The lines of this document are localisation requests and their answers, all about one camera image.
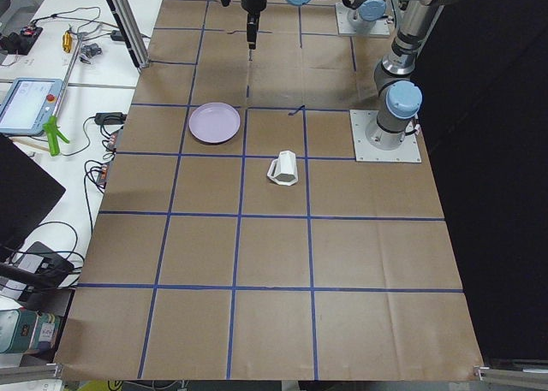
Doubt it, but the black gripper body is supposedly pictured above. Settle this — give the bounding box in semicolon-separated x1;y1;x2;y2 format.
241;0;264;33

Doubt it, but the black power adapter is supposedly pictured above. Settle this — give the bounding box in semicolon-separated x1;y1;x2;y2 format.
94;112;127;125

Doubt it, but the aluminium frame post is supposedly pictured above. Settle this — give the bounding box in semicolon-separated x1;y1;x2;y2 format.
106;0;150;70

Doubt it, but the blue teach pendant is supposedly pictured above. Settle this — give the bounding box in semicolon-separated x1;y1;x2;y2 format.
1;78;63;136

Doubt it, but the white faceted cup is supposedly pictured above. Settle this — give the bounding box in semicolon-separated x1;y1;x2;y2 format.
266;151;299;187

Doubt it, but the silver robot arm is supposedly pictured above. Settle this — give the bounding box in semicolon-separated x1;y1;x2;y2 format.
286;0;458;151
241;0;267;50

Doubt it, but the long metal rod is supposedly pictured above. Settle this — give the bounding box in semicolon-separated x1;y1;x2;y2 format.
51;33;83;116

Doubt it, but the lilac round plate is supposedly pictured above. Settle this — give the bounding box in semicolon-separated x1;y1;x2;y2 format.
188;102;241;144

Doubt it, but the black monitor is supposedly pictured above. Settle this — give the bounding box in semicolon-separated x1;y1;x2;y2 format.
0;136;65;261

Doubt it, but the green plastic clamp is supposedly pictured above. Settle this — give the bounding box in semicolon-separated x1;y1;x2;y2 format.
43;115;70;157

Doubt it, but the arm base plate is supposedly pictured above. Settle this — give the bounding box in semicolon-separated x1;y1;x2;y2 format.
349;110;421;163
336;0;391;38

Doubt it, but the yellow cylindrical tool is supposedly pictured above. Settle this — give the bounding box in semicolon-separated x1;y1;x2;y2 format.
62;31;73;53

